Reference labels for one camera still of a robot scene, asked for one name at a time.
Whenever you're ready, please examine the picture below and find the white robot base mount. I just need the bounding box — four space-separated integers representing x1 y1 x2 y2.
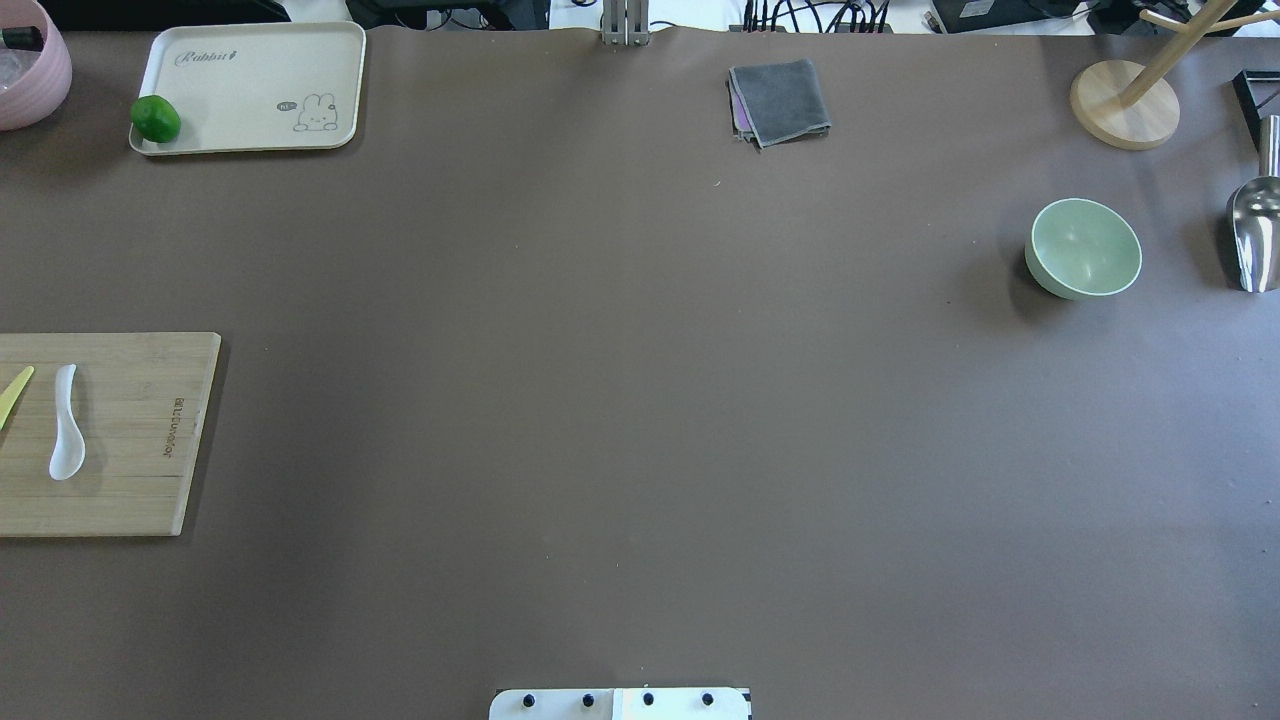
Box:
488 685 753 719

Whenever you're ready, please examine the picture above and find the white ceramic spoon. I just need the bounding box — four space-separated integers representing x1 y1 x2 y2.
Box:
47 364 87 482

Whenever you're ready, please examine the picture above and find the pink cloth under grey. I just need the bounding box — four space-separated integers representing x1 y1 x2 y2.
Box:
726 83 755 141

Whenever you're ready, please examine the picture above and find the light green bowl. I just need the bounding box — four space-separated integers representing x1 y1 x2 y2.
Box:
1024 199 1144 301

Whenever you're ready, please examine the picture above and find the pink bowl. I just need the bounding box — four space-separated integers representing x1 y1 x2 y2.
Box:
1 1 72 132

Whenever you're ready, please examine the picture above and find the metal scoop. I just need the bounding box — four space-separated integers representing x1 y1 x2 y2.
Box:
1228 115 1279 293

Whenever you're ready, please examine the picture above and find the bamboo cutting board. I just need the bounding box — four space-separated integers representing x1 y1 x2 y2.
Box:
1 332 221 537

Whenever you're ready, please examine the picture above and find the grey camera pole bracket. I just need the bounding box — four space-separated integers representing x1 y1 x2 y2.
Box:
600 0 652 46

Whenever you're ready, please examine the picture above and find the wooden mug tree stand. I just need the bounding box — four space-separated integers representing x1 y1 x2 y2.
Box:
1069 1 1279 151

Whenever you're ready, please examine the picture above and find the black triangular stand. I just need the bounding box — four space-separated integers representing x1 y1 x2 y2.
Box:
1231 69 1279 149

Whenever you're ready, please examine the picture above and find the cream rabbit tray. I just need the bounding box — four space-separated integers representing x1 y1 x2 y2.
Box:
129 20 366 156

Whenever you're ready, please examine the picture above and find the yellow plastic knife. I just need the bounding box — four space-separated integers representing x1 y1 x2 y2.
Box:
0 366 35 429

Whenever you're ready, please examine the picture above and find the green lime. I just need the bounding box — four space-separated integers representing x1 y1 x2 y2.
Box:
129 94 182 143

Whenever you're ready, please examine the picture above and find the grey folded cloth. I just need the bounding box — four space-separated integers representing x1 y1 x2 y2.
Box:
727 58 832 149

